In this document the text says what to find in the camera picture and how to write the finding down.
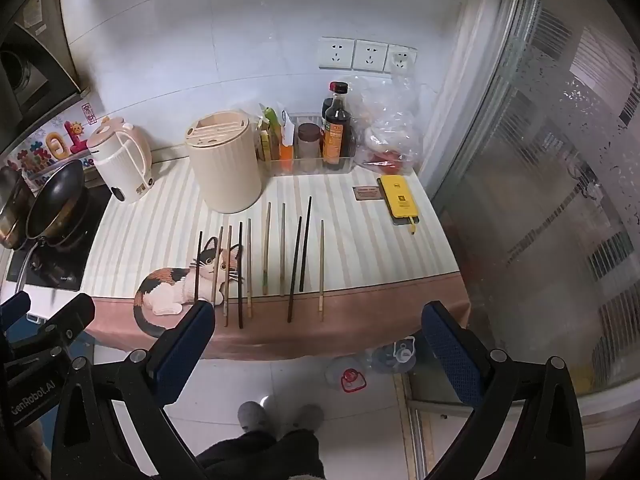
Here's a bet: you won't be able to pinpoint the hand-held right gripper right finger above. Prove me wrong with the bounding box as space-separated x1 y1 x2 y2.
421 301 586 480

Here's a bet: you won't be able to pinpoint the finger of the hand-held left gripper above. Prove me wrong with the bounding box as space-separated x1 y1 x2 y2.
10 292 96 361
0 291 32 333

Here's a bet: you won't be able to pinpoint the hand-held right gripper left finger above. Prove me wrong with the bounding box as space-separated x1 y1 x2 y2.
50 299 217 480

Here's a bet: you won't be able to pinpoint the cream ribbed utensil holder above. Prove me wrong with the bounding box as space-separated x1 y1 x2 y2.
184 110 263 214

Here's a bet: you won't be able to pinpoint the black induction cooker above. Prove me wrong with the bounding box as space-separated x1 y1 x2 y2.
6 185 113 293

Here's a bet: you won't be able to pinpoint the clear plastic jug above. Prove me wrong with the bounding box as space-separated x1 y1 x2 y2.
367 336 418 375

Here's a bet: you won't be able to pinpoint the grey slipper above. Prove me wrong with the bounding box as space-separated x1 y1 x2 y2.
237 401 273 433
285 404 325 433

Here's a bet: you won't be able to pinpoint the steel pot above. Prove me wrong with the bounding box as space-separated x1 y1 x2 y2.
0 165 33 251

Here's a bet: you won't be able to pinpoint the striped cat print tablecloth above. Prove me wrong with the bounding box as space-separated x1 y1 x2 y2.
82 152 473 361

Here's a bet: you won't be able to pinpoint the black frying pan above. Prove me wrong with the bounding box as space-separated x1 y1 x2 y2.
15 160 87 293

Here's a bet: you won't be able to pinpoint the person's legs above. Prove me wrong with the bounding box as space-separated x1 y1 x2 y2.
195 430 326 480

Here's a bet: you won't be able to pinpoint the yellow power bank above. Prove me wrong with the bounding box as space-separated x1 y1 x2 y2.
377 175 420 235

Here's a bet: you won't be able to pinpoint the pink and white electric kettle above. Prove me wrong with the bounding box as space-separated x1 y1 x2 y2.
86 116 153 205

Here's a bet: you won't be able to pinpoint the clear plastic organizer tray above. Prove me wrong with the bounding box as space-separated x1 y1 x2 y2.
257 112 358 177

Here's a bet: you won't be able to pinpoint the brown lid jar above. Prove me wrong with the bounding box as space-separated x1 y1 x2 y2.
297 123 322 161

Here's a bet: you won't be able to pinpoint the clear plastic bag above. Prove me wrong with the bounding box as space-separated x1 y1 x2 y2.
350 76 423 173

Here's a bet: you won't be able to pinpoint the sauce bottle orange label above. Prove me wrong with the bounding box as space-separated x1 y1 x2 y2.
322 81 353 171

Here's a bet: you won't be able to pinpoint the clear bottle red handle cap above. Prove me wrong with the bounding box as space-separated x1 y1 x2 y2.
325 357 368 392

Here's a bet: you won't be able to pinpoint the colourful wall sticker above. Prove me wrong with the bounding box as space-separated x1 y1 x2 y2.
0 105 108 191

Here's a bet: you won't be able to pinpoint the frosted glass shower enclosure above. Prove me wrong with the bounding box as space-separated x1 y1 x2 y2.
415 0 640 426

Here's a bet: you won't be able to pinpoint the white wall socket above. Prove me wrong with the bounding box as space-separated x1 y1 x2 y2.
318 36 357 71
351 40 390 73
385 44 418 75

